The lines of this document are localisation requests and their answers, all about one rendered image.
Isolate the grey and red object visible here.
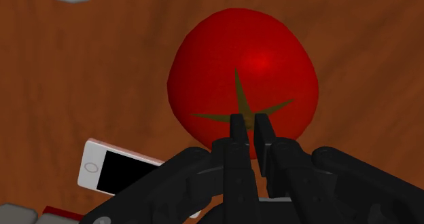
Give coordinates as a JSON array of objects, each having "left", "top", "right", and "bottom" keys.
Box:
[{"left": 0, "top": 203, "right": 86, "bottom": 224}]

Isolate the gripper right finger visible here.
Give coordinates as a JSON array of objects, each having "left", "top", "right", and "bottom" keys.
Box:
[{"left": 253, "top": 113, "right": 424, "bottom": 224}]

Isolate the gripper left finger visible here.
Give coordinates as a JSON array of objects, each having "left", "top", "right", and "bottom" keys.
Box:
[{"left": 78, "top": 113, "right": 260, "bottom": 224}]

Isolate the red tomato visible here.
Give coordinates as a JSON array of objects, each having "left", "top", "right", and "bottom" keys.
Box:
[{"left": 166, "top": 7, "right": 320, "bottom": 160}]

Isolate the white smartphone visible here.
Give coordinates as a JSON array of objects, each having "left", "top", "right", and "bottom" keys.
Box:
[{"left": 77, "top": 138, "right": 202, "bottom": 219}]

